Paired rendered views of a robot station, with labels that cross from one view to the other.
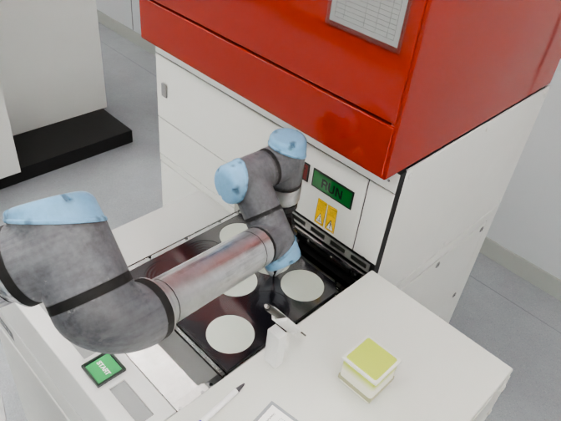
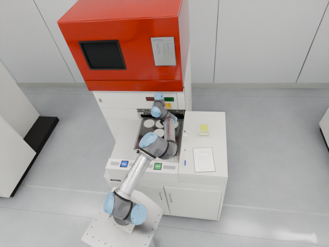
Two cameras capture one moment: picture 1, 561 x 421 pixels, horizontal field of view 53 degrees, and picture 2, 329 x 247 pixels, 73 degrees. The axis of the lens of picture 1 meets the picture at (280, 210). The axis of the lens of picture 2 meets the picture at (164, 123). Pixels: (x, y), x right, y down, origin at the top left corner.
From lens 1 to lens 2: 0.83 m
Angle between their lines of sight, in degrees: 21
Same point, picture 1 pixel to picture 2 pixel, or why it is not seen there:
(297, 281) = not seen: hidden behind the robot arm
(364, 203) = (177, 98)
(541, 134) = not seen: hidden behind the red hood
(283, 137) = (158, 95)
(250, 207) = (162, 114)
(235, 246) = (169, 124)
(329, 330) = (189, 128)
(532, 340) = (208, 102)
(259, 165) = (158, 105)
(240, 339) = not seen: hidden behind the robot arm
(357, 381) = (204, 133)
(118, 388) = (164, 167)
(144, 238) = (125, 139)
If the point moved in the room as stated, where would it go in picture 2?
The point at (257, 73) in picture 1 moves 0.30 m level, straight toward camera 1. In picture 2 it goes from (137, 84) to (159, 103)
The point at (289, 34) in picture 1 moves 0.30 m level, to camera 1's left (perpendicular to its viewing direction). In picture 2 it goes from (144, 72) to (107, 89)
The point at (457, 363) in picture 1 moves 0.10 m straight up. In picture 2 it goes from (215, 117) to (216, 109)
